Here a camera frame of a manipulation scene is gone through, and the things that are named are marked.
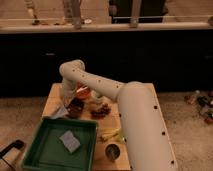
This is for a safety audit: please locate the black cabinet wall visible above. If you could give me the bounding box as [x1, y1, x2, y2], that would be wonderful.
[0, 30, 213, 98]

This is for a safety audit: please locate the dark purple bowl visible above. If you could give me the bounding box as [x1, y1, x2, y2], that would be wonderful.
[67, 98, 84, 118]

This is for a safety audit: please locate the wooden table board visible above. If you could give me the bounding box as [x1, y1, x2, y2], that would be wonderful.
[42, 83, 131, 171]

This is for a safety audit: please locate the metal cup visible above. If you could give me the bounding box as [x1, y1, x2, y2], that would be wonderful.
[105, 144, 120, 162]

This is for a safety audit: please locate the yellow green toy vegetable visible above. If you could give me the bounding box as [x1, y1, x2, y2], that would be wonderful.
[99, 128, 125, 143]

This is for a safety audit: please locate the green plastic tray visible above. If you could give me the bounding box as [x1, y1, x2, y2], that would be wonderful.
[22, 118, 98, 171]

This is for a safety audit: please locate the clutter pile on floor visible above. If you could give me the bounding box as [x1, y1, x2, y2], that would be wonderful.
[184, 90, 213, 124]

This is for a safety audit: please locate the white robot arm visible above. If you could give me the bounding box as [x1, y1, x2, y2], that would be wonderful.
[59, 60, 178, 171]

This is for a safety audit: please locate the dark red grape bunch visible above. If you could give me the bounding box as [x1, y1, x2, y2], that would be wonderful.
[91, 104, 111, 118]

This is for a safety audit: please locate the black handle object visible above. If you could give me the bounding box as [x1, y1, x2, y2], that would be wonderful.
[0, 140, 25, 171]

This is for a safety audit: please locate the orange toy bowl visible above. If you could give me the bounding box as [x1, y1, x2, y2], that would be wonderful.
[76, 87, 91, 100]

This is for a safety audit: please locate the grey sponge in tray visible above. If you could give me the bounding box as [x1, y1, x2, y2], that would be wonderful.
[60, 131, 80, 153]

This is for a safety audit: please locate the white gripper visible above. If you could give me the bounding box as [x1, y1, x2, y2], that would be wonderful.
[60, 79, 77, 104]

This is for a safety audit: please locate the grey towel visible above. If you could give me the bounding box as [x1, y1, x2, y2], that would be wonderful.
[51, 105, 68, 119]

